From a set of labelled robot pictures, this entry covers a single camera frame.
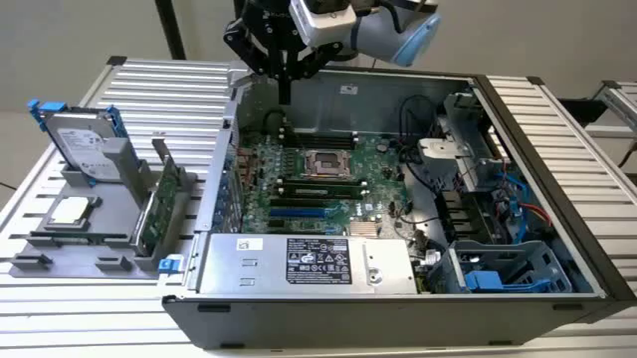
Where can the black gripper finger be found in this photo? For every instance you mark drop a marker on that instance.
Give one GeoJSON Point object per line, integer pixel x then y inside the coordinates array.
{"type": "Point", "coordinates": [312, 63]}
{"type": "Point", "coordinates": [246, 48]}

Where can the Nvidia graphics card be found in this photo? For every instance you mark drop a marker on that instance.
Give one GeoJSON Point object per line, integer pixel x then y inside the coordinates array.
{"type": "Point", "coordinates": [162, 209]}

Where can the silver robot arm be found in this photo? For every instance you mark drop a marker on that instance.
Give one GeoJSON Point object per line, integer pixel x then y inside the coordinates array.
{"type": "Point", "coordinates": [378, 33]}

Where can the CPU socket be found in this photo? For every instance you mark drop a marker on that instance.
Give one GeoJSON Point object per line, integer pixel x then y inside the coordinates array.
{"type": "Point", "coordinates": [324, 162]}

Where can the green motherboard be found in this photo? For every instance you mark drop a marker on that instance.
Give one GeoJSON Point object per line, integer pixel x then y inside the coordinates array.
{"type": "Point", "coordinates": [368, 175]}

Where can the silver metal drive cage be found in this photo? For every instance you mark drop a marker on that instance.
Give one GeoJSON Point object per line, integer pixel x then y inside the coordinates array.
{"type": "Point", "coordinates": [440, 149]}

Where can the black expansion slot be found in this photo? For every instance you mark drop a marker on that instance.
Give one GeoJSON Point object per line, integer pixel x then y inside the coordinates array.
{"type": "Point", "coordinates": [296, 203]}

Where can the blue expansion slot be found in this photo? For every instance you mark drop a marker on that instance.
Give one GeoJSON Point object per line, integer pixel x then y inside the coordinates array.
{"type": "Point", "coordinates": [296, 214]}

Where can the hard disk in blue carrier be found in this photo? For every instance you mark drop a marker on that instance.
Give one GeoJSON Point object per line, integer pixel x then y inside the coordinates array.
{"type": "Point", "coordinates": [79, 145]}

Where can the silver chipset heat sink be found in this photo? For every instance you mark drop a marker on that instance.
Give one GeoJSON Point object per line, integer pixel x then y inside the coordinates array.
{"type": "Point", "coordinates": [366, 228]}

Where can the grey parts rack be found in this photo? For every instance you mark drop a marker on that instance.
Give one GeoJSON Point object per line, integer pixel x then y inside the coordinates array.
{"type": "Point", "coordinates": [114, 209]}

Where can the silver CPU chip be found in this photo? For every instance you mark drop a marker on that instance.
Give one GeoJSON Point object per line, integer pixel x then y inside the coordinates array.
{"type": "Point", "coordinates": [75, 209]}

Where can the silver power supply unit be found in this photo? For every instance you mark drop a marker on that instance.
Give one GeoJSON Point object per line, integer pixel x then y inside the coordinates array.
{"type": "Point", "coordinates": [269, 276]}

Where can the blue case latch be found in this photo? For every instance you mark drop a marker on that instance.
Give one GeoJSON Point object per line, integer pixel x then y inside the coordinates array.
{"type": "Point", "coordinates": [169, 266]}

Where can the green RAM stick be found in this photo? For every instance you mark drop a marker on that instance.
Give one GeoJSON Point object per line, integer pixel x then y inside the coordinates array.
{"type": "Point", "coordinates": [75, 235]}

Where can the blue plastic drive latch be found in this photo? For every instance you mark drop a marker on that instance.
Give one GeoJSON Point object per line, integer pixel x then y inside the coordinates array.
{"type": "Point", "coordinates": [483, 279]}

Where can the blue-grey disk bay cage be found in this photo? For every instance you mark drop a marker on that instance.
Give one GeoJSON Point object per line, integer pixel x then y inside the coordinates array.
{"type": "Point", "coordinates": [535, 257]}

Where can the black and grey PC case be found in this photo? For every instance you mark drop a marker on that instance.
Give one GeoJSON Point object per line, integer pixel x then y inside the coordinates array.
{"type": "Point", "coordinates": [349, 324]}

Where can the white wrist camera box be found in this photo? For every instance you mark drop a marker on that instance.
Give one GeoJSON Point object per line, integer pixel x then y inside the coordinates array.
{"type": "Point", "coordinates": [324, 26]}

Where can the black vertical post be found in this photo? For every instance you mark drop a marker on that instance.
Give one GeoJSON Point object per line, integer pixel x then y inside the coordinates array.
{"type": "Point", "coordinates": [171, 30]}

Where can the aluminium frame side table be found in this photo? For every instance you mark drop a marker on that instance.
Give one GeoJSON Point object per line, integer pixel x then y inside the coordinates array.
{"type": "Point", "coordinates": [615, 104]}

